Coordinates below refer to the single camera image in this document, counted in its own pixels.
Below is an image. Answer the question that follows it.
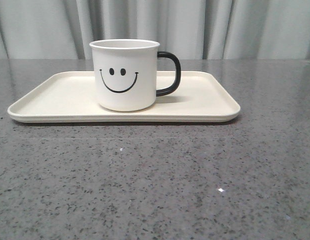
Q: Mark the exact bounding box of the white smiley mug black handle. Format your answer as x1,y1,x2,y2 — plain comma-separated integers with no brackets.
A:
89,39,181,112

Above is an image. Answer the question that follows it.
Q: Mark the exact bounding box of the cream rectangular plastic tray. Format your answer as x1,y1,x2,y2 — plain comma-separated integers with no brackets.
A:
7,71,241,123

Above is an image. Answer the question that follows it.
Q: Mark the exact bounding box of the grey-white pleated curtain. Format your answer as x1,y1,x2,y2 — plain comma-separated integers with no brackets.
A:
0,0,310,60

